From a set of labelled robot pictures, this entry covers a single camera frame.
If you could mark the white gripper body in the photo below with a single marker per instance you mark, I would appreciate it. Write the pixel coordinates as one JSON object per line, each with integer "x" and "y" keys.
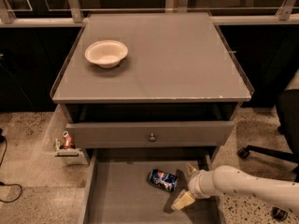
{"x": 195, "y": 183}

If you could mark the blue pepsi can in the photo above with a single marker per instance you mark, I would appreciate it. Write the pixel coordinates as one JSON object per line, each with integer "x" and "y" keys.
{"x": 163, "y": 180}

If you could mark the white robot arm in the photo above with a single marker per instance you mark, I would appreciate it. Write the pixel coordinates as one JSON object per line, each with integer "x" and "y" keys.
{"x": 227, "y": 180}

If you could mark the grey top drawer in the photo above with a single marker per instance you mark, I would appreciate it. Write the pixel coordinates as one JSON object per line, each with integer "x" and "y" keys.
{"x": 136, "y": 134}

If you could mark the round metal drawer knob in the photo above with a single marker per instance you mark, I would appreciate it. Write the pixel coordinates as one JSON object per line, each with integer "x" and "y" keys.
{"x": 152, "y": 138}

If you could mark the grey open middle drawer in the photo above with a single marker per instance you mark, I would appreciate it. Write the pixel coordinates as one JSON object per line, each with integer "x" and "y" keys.
{"x": 118, "y": 188}

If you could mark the grey drawer cabinet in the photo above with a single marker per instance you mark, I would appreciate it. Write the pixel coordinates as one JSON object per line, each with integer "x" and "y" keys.
{"x": 178, "y": 68}

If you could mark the clear plastic side bin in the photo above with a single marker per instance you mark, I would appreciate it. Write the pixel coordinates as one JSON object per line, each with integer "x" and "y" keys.
{"x": 53, "y": 142}

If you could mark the white paper bowl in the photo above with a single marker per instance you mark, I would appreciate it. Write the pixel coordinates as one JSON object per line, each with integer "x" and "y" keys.
{"x": 106, "y": 53}

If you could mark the metal window railing frame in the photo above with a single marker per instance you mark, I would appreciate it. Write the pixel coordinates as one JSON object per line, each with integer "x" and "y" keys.
{"x": 34, "y": 13}

